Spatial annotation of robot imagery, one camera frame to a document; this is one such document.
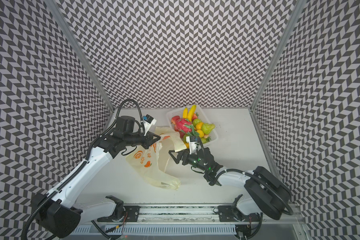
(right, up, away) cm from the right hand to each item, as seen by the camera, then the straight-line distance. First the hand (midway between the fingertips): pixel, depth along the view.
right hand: (173, 156), depth 77 cm
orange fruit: (+15, +15, +19) cm, 28 cm away
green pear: (+19, +14, +15) cm, 29 cm away
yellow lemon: (+16, +11, +17) cm, 26 cm away
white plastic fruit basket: (-4, +23, +26) cm, 35 cm away
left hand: (-7, +9, -4) cm, 12 cm away
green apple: (+13, +18, +25) cm, 33 cm away
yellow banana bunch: (+8, +23, +25) cm, 35 cm away
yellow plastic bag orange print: (-12, -3, +1) cm, 12 cm away
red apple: (-2, +19, +26) cm, 32 cm away
